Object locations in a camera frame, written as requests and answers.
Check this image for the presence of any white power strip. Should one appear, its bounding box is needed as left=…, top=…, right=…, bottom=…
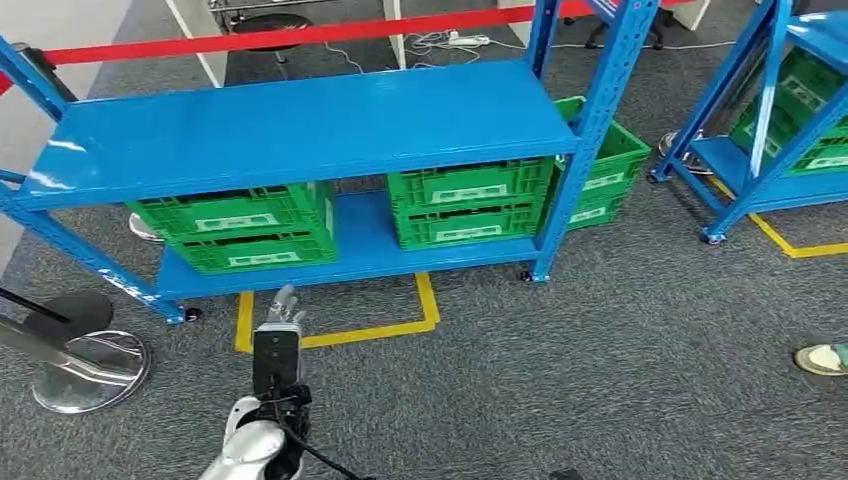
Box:
left=445, top=29, right=493, bottom=49

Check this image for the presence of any black belt post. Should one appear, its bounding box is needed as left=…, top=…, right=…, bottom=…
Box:
left=9, top=41, right=79, bottom=104

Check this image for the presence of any red barrier belt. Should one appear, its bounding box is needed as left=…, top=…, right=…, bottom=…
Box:
left=0, top=0, right=697, bottom=99

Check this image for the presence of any black chair base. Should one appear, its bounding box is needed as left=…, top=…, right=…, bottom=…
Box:
left=563, top=9, right=669, bottom=52

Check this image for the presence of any white floor cable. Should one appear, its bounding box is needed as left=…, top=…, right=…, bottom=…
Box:
left=323, top=27, right=738, bottom=75

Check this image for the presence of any green plastic crate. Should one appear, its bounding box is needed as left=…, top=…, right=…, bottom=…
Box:
left=127, top=182, right=337, bottom=244
left=566, top=188, right=632, bottom=233
left=553, top=95, right=654, bottom=200
left=168, top=228, right=339, bottom=277
left=727, top=109, right=848, bottom=179
left=392, top=201, right=550, bottom=252
left=758, top=46, right=848, bottom=134
left=386, top=157, right=556, bottom=215

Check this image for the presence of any yellow tape open square outline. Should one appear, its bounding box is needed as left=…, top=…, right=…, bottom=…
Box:
left=233, top=271, right=442, bottom=355

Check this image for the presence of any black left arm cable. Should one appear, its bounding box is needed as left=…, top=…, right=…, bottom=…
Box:
left=268, top=394, right=376, bottom=480

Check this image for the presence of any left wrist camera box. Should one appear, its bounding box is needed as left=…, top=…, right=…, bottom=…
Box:
left=251, top=322, right=305, bottom=403

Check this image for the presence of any person's shoe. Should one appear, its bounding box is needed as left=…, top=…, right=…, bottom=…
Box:
left=792, top=341, right=848, bottom=379

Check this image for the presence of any white table frame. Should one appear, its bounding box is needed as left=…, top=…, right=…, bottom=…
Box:
left=164, top=0, right=407, bottom=89

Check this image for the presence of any black round stool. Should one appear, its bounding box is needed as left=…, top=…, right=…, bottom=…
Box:
left=228, top=11, right=314, bottom=66

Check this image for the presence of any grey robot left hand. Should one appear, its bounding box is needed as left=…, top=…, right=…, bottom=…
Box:
left=263, top=284, right=308, bottom=333

